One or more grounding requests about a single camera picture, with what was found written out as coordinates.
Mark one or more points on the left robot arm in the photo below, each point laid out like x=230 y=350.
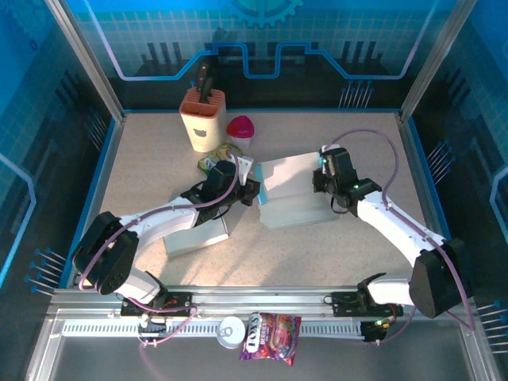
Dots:
x=158 y=222

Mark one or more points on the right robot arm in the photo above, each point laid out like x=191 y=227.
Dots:
x=393 y=226

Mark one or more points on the green yellow candy bag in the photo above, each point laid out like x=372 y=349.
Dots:
x=216 y=156

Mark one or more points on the beige knife block orange top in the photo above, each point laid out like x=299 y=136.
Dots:
x=202 y=131

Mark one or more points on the pink lidded plastic container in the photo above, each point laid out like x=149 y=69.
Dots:
x=240 y=127

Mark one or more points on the silver tin can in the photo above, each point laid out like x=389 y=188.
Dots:
x=231 y=331

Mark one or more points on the black controller board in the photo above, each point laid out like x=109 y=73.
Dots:
x=152 y=329
x=375 y=331

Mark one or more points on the purple berries candy bag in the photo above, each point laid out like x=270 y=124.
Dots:
x=270 y=337

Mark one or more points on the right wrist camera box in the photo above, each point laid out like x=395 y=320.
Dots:
x=322 y=156

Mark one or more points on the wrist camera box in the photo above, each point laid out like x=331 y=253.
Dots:
x=322 y=156
x=246 y=164

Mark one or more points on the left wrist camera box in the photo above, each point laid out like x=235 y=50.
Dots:
x=246 y=164

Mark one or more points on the aluminium side rail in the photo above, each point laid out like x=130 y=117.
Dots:
x=99 y=190
x=426 y=190

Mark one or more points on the aluminium mounting rail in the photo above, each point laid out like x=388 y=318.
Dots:
x=258 y=295

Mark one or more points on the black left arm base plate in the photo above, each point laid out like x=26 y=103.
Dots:
x=178 y=301

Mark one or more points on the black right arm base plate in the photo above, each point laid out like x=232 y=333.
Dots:
x=343 y=303

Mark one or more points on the aluminium frame post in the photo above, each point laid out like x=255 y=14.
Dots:
x=91 y=67
x=432 y=59

